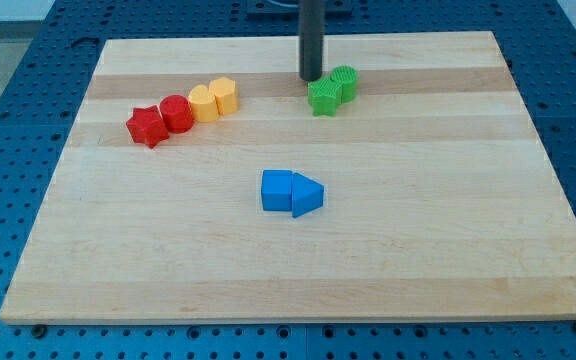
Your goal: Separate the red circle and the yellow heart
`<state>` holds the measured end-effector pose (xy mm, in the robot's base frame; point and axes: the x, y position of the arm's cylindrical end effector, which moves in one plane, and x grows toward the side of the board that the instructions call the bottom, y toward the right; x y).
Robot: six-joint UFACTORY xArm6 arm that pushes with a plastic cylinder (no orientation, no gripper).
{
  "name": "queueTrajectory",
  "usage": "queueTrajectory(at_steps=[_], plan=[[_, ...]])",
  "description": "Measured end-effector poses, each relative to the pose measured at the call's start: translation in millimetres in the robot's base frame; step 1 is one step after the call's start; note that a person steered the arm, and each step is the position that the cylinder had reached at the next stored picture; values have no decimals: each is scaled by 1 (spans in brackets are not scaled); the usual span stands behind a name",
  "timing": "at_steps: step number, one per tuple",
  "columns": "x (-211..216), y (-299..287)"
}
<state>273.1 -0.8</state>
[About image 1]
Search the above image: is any yellow heart block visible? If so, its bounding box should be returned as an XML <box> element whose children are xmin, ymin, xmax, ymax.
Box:
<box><xmin>188</xmin><ymin>84</ymin><xmax>219</xmax><ymax>123</ymax></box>

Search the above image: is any green circle block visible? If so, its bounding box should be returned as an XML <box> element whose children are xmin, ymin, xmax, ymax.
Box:
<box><xmin>330</xmin><ymin>65</ymin><xmax>359</xmax><ymax>103</ymax></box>

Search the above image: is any red circle block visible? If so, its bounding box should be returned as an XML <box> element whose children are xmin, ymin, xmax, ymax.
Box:
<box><xmin>159</xmin><ymin>94</ymin><xmax>194</xmax><ymax>134</ymax></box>

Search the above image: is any blue cube block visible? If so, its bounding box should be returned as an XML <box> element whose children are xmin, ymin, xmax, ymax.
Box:
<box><xmin>261</xmin><ymin>169</ymin><xmax>293</xmax><ymax>211</ymax></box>

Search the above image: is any blue triangle block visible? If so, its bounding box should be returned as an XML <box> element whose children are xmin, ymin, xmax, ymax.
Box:
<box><xmin>292</xmin><ymin>172</ymin><xmax>324</xmax><ymax>218</ymax></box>

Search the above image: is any green star block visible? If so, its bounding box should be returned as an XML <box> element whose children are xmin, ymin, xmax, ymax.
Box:
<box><xmin>308</xmin><ymin>77</ymin><xmax>342</xmax><ymax>116</ymax></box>

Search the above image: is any wooden board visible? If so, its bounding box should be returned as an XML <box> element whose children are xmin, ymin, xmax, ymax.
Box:
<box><xmin>0</xmin><ymin>31</ymin><xmax>576</xmax><ymax>325</ymax></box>

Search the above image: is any yellow hexagon block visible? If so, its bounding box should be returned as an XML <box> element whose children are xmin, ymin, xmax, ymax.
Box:
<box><xmin>209</xmin><ymin>77</ymin><xmax>239</xmax><ymax>115</ymax></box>

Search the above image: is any red star block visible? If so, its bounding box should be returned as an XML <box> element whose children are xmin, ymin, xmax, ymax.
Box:
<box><xmin>126</xmin><ymin>105</ymin><xmax>169</xmax><ymax>148</ymax></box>

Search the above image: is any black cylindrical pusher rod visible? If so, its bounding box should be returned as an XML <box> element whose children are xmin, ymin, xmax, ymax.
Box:
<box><xmin>298</xmin><ymin>0</ymin><xmax>325</xmax><ymax>82</ymax></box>

